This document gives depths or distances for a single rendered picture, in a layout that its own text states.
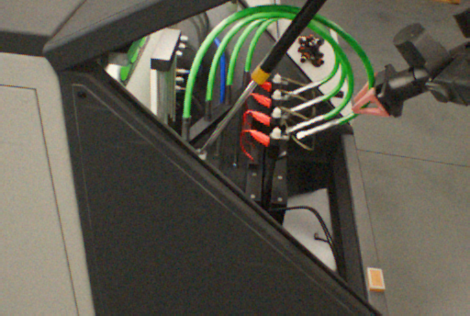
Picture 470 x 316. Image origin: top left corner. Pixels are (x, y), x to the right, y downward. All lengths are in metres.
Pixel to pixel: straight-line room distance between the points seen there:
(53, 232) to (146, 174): 0.22
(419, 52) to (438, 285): 1.70
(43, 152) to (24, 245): 0.23
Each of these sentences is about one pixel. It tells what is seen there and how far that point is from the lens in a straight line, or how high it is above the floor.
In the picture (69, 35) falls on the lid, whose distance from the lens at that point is 0.60.
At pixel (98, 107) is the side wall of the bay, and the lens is 0.66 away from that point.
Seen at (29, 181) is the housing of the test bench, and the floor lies 1.25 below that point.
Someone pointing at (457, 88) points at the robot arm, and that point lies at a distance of 0.87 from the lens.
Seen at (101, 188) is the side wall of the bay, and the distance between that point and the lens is 0.75.
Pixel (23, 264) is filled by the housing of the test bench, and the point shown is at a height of 1.04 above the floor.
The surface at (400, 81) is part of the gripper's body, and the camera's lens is 0.97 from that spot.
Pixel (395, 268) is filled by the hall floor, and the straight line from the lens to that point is 2.44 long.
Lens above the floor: 1.77
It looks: 38 degrees down
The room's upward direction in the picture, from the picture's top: 7 degrees clockwise
